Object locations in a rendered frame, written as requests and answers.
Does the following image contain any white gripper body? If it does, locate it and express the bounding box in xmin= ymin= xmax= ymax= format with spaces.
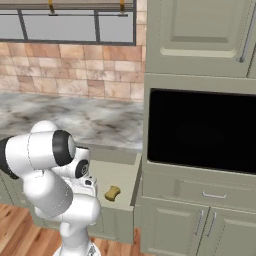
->
xmin=70 ymin=184 xmax=98 ymax=198

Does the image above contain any yellow-brown sponge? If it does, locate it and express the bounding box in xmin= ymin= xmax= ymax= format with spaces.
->
xmin=104 ymin=185 xmax=122 ymax=203

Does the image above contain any open sage green drawer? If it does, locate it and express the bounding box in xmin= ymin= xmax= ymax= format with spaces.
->
xmin=32 ymin=146 xmax=144 ymax=245

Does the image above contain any sage green base cabinet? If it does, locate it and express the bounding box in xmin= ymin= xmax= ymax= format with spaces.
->
xmin=0 ymin=171 xmax=34 ymax=209

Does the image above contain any sage green tall cabinet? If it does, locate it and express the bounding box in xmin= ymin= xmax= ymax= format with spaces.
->
xmin=139 ymin=0 xmax=256 ymax=256

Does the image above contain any sage green lower cupboard door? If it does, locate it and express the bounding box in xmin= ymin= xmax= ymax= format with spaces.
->
xmin=141 ymin=198 xmax=210 ymax=256
xmin=196 ymin=207 xmax=256 ymax=256

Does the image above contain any sage green cupboard door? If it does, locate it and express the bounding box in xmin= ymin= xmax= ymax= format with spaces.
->
xmin=141 ymin=198 xmax=210 ymax=256
xmin=145 ymin=0 xmax=256 ymax=79
xmin=196 ymin=207 xmax=256 ymax=256

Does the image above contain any sage green drawer front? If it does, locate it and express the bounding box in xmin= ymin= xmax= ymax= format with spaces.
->
xmin=173 ymin=177 xmax=256 ymax=210

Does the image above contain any black built-in oven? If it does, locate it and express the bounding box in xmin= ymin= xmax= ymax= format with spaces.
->
xmin=146 ymin=87 xmax=256 ymax=176

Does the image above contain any grey framed window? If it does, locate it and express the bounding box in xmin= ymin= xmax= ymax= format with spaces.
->
xmin=0 ymin=0 xmax=138 ymax=47

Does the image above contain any sage green upper cupboard door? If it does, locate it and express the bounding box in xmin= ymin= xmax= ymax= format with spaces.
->
xmin=145 ymin=0 xmax=256 ymax=79

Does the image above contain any silver lower cupboard handle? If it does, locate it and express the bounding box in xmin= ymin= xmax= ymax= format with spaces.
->
xmin=206 ymin=212 xmax=218 ymax=239
xmin=194 ymin=210 xmax=205 ymax=237

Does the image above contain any silver drawer handle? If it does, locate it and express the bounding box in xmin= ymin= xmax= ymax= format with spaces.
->
xmin=201 ymin=190 xmax=228 ymax=200

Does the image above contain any brass window bracket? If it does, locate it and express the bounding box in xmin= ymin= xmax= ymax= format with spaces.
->
xmin=47 ymin=0 xmax=58 ymax=17
xmin=117 ymin=0 xmax=129 ymax=18

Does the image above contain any long silver cupboard handle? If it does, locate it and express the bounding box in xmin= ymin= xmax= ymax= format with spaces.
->
xmin=237 ymin=2 xmax=256 ymax=64

